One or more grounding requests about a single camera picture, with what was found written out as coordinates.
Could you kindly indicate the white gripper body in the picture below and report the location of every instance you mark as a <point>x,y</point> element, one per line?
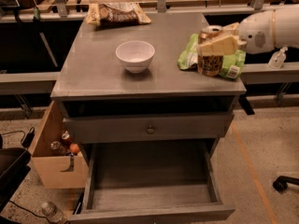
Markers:
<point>256,34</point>

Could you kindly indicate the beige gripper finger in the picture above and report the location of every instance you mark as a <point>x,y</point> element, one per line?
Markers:
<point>219,46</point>
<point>231,29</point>

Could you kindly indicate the orange soda can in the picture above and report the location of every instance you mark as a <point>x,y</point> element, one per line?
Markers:
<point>209,65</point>

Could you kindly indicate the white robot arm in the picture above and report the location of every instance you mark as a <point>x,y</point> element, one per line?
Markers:
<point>286,28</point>

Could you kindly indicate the grey drawer cabinet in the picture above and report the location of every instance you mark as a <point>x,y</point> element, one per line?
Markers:
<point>93,83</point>

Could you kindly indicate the grey top drawer with knob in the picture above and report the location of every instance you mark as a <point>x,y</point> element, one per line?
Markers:
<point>114,129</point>

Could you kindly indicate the open grey middle drawer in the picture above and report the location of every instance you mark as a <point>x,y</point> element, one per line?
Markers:
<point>166,182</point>

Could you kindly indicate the red white can in box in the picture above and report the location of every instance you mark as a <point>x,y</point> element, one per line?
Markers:
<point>66,138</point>

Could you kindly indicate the green snack bag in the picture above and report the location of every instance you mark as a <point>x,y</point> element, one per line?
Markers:
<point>232,65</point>

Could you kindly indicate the clear sanitizer pump bottle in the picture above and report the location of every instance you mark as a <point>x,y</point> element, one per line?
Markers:
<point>278,58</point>

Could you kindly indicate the white bowl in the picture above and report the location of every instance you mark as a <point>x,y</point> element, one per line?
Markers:
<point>135,56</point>

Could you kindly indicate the brown yellow snack bag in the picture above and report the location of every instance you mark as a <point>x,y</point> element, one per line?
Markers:
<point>122,12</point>

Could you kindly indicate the black office chair base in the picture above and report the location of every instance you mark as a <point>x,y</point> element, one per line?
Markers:
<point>282,182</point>

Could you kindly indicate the orange fruit in box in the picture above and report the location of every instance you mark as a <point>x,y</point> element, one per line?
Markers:
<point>74,149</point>

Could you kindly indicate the glass bottle in box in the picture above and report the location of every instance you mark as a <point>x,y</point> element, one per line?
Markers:
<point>58,148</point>

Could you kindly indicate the wooden box on floor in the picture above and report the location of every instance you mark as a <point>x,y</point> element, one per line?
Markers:
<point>56,171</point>

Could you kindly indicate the black power adapter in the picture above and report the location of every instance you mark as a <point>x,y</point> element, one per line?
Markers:
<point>28,138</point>

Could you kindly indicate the clear plastic water bottle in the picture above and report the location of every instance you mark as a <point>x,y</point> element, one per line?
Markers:
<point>52,212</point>

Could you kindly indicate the black chair seat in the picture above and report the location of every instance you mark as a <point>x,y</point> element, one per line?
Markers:
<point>13,169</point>

